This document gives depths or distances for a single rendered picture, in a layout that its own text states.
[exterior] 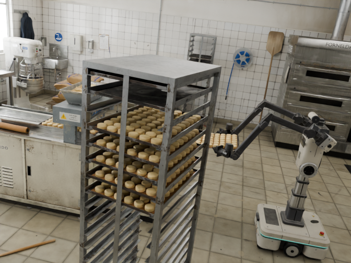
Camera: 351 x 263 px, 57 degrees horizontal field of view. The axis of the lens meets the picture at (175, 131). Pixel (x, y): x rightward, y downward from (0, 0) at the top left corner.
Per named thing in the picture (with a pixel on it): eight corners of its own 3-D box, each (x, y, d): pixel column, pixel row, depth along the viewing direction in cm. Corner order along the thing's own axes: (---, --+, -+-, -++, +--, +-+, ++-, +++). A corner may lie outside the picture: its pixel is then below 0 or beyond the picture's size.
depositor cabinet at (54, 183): (-29, 198, 344) (-37, 124, 316) (14, 170, 411) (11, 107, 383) (84, 222, 327) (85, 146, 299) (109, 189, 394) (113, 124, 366)
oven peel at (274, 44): (249, 131, 671) (269, 30, 629) (249, 131, 676) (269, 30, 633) (264, 134, 667) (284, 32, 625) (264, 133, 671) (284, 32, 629)
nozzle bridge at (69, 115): (53, 140, 303) (52, 106, 292) (86, 119, 371) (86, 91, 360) (85, 146, 299) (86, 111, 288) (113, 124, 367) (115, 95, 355)
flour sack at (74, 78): (64, 83, 666) (63, 75, 660) (72, 80, 705) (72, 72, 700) (98, 87, 662) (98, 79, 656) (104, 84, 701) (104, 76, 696)
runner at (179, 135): (204, 118, 200) (205, 113, 199) (208, 119, 199) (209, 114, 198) (155, 149, 145) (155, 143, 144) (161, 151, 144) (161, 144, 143)
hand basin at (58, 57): (82, 83, 750) (83, 35, 714) (74, 86, 714) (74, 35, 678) (43, 77, 765) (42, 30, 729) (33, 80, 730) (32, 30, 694)
